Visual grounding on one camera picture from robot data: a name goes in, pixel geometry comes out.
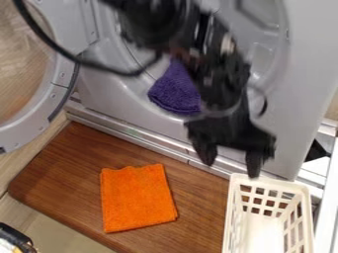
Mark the purple cloth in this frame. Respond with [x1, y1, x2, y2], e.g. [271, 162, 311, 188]
[146, 56, 204, 117]

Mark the washing machine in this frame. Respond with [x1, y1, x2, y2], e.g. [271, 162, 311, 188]
[0, 0, 338, 186]

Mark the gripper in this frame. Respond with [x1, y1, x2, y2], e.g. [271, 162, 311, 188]
[183, 102, 278, 180]

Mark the black cable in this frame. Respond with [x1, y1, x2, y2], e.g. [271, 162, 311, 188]
[12, 0, 165, 78]

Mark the white basket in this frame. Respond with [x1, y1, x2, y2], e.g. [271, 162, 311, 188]
[220, 172, 317, 253]

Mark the orange cloth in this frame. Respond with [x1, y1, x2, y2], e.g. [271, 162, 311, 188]
[99, 163, 180, 234]

